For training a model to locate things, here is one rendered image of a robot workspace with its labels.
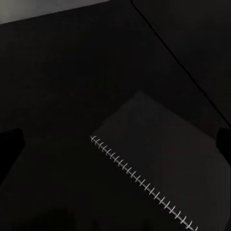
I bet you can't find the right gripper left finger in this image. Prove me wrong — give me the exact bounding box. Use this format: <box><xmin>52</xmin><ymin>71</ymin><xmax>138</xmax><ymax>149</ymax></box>
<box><xmin>0</xmin><ymin>128</ymin><xmax>25</xmax><ymax>186</ymax></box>

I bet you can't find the notebook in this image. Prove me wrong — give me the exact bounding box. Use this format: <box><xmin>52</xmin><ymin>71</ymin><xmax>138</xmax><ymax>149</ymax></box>
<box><xmin>90</xmin><ymin>90</ymin><xmax>231</xmax><ymax>231</ymax></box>

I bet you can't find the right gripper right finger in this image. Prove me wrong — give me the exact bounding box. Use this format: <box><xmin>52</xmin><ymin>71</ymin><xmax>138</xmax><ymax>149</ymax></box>
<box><xmin>216</xmin><ymin>128</ymin><xmax>231</xmax><ymax>167</ymax></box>

